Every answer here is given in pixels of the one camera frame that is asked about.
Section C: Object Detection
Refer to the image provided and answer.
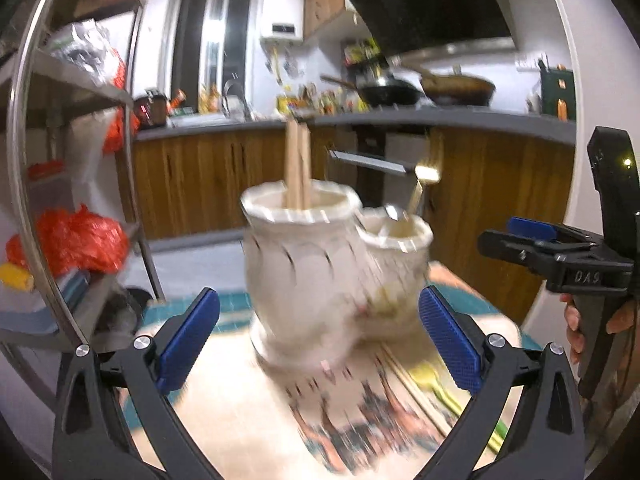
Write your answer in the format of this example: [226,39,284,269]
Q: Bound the white water heater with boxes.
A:
[259,0,307,44]

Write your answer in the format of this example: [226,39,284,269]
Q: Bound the sink faucet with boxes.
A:
[222,78,249,122]

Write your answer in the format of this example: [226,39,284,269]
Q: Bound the wooden base cabinet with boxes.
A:
[429,126,577,327]
[116,124,362,242]

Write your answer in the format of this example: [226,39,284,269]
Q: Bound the black wok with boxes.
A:
[319,73,424,107]

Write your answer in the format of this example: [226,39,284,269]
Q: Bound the clear plastic bag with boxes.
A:
[49,19,119,79]

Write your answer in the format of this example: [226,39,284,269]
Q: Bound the grey kitchen countertop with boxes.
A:
[134,109,579,149]

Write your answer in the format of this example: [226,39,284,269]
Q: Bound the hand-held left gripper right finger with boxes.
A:
[418,285,586,480]

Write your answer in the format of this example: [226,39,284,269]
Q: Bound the cooking oil bottles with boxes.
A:
[199,84,222,114]

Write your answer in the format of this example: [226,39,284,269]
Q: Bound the metal fork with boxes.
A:
[406,163,442,217]

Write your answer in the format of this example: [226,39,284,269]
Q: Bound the dark bag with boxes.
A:
[106,286,152,332]

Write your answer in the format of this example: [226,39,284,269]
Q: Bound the printed tablecloth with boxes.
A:
[114,259,527,480]

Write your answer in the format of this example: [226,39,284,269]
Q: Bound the black range hood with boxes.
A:
[342,0,517,59]

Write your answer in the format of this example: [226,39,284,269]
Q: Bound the green handled spoon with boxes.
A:
[409,364,507,452]

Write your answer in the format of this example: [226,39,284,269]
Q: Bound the window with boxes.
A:
[169,0,262,117]

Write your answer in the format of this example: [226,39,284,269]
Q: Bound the built-in oven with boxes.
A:
[327,121,437,212]

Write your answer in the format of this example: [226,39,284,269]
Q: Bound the person's right hand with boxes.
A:
[560,292,640,367]

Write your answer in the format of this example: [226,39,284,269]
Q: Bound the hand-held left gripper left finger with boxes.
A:
[52,286,222,480]

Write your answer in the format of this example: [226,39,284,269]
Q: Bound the stack of blue trays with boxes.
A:
[0,266,97,334]

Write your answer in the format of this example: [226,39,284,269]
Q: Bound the wooden wall cabinet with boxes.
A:
[302,0,369,42]

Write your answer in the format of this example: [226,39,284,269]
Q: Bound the wall spice shelf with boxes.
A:
[342,36,387,69]

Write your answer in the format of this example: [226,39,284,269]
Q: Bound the white plastic bag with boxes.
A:
[64,109,119,212]

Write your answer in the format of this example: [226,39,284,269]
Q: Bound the row of seasoning bottles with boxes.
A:
[299,84,369,114]

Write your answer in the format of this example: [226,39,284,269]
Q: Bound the dark rice cooker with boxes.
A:
[133,88,168,129]

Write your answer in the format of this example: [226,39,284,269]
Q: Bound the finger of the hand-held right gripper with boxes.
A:
[509,216,603,247]
[476,229,593,273]

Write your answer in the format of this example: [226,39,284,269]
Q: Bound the wall socket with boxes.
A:
[514,51,549,72]

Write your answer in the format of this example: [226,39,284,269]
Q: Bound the yellow packet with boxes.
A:
[0,261,34,292]

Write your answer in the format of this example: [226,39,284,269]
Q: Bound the metal shelf rack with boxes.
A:
[0,0,167,412]

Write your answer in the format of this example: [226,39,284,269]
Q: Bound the white floral ceramic utensil holder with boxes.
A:
[239,181,435,374]

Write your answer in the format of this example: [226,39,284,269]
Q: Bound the red plastic bag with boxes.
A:
[6,204,132,277]
[101,51,129,157]

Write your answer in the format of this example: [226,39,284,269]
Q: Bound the brown wok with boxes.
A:
[394,57,497,107]

